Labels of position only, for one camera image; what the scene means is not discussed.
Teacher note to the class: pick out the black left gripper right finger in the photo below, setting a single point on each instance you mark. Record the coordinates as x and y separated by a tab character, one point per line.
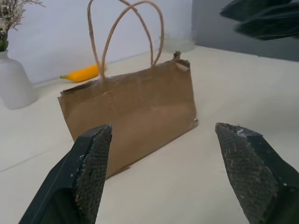
254	172

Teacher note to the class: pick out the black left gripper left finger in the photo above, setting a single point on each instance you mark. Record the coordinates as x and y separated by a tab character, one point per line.
77	177

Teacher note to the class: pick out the yellow banana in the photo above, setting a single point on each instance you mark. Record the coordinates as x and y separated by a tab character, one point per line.
81	73

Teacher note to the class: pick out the white ceramic vase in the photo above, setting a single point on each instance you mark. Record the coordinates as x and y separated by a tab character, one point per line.
12	81

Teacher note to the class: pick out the clear glass bowl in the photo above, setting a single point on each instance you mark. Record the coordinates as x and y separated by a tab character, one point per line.
178	43

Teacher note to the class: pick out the dark green plant leaves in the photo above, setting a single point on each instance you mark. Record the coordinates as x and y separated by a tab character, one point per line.
264	21

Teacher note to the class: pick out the dried white flower bunch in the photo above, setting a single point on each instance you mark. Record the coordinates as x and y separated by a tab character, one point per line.
8	18

